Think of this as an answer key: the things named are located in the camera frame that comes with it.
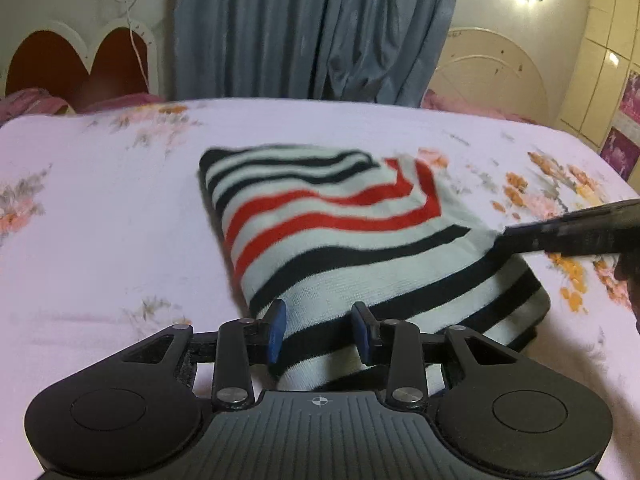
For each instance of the pink wall poster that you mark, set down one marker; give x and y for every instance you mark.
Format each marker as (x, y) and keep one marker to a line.
(620, 152)
(631, 97)

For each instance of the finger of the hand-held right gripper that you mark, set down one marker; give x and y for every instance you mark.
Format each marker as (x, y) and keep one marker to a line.
(525, 235)

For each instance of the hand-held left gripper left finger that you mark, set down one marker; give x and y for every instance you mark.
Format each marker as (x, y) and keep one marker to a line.
(277, 331)

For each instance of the cream arched headboard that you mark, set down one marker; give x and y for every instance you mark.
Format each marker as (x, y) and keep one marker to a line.
(490, 70)

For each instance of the grey-blue curtain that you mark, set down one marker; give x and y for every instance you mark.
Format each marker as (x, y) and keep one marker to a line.
(310, 25)

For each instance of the person's right hand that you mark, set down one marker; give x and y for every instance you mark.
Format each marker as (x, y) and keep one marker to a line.
(631, 280)

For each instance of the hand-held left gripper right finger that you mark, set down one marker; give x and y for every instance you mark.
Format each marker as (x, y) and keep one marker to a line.
(361, 331)

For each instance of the pink floral bed sheet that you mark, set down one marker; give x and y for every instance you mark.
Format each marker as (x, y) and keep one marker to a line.
(100, 220)

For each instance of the cream wardrobe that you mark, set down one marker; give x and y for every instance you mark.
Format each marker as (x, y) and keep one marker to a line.
(600, 50)

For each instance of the pink cloth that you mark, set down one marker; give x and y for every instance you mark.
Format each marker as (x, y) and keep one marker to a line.
(460, 105)

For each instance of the red headboard with white frame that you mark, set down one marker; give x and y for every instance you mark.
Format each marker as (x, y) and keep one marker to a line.
(55, 65)

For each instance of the black white red striped sweater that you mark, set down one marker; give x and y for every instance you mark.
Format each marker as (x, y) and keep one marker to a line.
(350, 230)

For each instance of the pink pillow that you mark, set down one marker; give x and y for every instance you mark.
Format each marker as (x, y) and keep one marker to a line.
(35, 102)

